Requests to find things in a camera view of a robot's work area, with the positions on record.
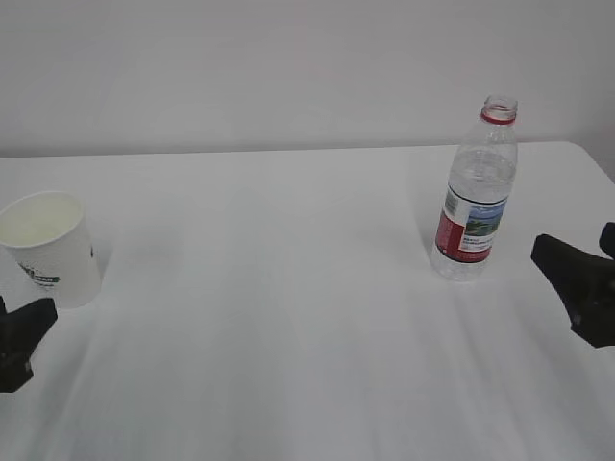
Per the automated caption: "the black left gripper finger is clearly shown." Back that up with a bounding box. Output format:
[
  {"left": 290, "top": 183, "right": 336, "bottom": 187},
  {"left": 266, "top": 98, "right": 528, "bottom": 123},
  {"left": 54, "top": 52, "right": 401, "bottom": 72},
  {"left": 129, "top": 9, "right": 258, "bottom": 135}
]
[{"left": 0, "top": 298, "right": 58, "bottom": 393}]

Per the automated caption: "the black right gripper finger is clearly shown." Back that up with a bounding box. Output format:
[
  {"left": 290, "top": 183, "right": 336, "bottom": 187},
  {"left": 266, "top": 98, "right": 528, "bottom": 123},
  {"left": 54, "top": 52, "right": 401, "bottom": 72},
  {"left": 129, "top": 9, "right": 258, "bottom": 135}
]
[
  {"left": 530, "top": 234, "right": 614, "bottom": 348},
  {"left": 600, "top": 222, "right": 615, "bottom": 255}
]

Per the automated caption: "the white paper coffee cup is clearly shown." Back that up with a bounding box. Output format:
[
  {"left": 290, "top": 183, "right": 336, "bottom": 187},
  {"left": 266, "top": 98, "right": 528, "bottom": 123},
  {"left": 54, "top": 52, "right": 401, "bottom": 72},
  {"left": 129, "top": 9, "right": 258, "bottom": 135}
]
[{"left": 1, "top": 191, "right": 102, "bottom": 308}]

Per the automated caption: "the clear plastic water bottle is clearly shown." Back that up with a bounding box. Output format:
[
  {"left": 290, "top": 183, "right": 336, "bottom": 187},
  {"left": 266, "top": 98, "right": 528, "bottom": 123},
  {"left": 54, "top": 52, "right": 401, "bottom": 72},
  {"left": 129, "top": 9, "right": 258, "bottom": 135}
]
[{"left": 430, "top": 95, "right": 518, "bottom": 281}]

